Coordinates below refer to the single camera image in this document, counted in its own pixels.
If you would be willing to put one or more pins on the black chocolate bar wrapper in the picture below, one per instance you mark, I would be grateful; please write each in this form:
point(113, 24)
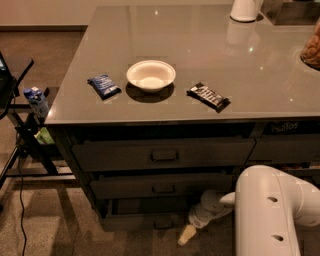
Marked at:
point(208, 96)

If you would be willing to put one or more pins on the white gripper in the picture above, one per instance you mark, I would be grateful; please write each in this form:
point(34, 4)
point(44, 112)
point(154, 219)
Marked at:
point(200, 216)

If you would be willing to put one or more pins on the grey drawer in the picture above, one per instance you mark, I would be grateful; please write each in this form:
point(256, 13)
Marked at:
point(303, 171)
point(158, 213)
point(285, 149)
point(162, 153)
point(160, 185)

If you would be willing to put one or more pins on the dark cabinet frame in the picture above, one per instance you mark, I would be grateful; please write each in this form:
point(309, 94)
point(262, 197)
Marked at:
point(68, 135)

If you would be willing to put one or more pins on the white round bowl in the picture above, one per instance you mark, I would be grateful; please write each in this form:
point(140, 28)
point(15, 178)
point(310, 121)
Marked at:
point(151, 75)

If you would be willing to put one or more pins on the black metal stand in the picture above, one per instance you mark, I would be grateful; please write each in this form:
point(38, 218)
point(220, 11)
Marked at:
point(26, 123)

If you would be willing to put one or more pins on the white cylindrical container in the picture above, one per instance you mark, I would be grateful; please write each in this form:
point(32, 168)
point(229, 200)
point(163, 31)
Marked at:
point(245, 10)

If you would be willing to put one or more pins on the blue capped plastic bottle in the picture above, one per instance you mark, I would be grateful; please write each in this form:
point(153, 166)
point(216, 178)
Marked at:
point(37, 101)

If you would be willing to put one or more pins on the blue snack packet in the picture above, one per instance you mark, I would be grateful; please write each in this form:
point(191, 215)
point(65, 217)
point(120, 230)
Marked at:
point(104, 86)

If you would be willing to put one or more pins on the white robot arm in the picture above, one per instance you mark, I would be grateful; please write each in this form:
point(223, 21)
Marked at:
point(268, 204)

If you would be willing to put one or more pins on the green packet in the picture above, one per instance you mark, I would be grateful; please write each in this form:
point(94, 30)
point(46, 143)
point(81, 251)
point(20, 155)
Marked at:
point(43, 137)

